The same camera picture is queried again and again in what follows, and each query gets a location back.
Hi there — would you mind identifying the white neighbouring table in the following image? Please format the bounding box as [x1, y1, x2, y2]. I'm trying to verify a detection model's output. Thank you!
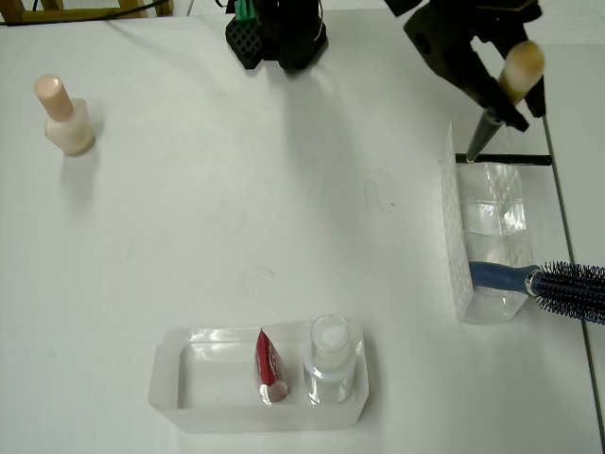
[528, 44, 605, 454]

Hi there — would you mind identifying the frosted plastic tray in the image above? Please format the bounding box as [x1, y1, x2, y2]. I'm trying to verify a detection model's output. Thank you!
[147, 319, 371, 434]

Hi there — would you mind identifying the clear acrylic organizer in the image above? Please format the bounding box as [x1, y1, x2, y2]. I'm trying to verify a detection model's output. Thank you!
[439, 111, 535, 326]

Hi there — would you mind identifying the wooden frame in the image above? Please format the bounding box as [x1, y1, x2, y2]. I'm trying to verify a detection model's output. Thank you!
[0, 0, 176, 27]

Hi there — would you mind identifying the pink bottle with peach cap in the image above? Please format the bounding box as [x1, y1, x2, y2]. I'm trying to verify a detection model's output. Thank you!
[32, 73, 96, 157]

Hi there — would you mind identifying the clear bottle with clear cap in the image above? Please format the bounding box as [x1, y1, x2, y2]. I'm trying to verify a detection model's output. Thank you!
[302, 314, 356, 406]

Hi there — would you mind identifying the black cosmetic pencil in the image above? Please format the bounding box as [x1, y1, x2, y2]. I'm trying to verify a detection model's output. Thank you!
[455, 151, 553, 166]

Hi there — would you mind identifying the red cosmetic tube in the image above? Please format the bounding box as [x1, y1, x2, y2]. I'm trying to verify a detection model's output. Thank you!
[252, 325, 289, 406]

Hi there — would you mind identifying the blue round hair brush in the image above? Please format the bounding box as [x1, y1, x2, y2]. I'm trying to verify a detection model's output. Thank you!
[468, 259, 605, 326]

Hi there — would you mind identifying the makeup brush with tan bristles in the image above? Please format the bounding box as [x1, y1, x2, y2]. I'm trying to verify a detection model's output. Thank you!
[465, 40, 547, 165]

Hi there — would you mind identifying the black power cable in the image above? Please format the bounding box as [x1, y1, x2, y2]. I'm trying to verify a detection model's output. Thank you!
[106, 0, 171, 23]

